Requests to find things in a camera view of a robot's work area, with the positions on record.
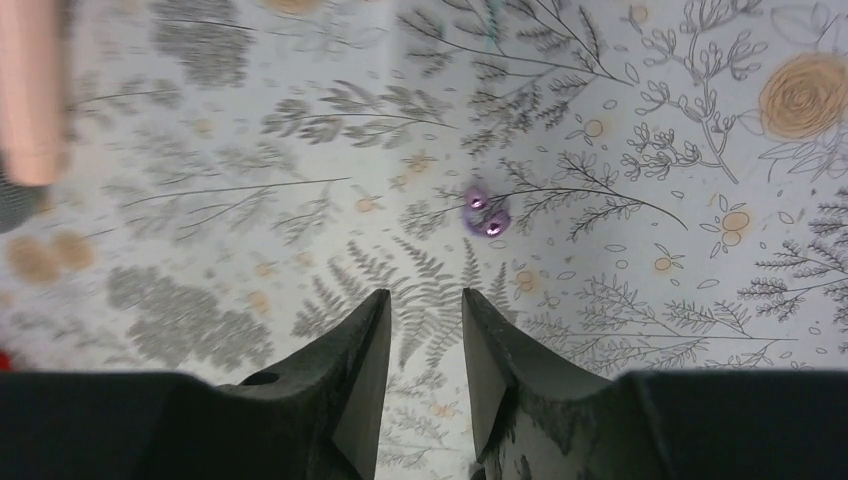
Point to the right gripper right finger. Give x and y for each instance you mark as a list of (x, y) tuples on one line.
[(536, 415)]

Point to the pink toy microphone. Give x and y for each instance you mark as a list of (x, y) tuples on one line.
[(33, 110)]

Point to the purple earbud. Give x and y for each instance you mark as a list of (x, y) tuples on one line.
[(484, 216)]

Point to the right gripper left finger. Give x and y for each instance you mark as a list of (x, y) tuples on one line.
[(314, 415)]

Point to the floral patterned mat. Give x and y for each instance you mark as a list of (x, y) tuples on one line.
[(245, 172)]

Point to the purple glitter microphone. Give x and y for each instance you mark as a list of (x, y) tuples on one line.
[(18, 202)]

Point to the red lego brick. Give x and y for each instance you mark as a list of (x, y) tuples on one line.
[(5, 363)]

